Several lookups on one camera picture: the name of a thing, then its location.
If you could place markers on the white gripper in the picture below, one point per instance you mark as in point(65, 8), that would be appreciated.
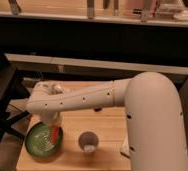
point(51, 119)

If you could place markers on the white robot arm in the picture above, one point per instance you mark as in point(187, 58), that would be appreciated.
point(154, 116)

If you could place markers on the green ceramic bowl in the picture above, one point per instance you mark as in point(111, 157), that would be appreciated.
point(38, 141)

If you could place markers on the small white cup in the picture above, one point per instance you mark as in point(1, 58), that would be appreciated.
point(88, 142)

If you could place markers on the small black object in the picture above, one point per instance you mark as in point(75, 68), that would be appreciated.
point(97, 109)

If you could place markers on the black tripod stand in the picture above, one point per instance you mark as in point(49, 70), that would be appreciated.
point(10, 88)

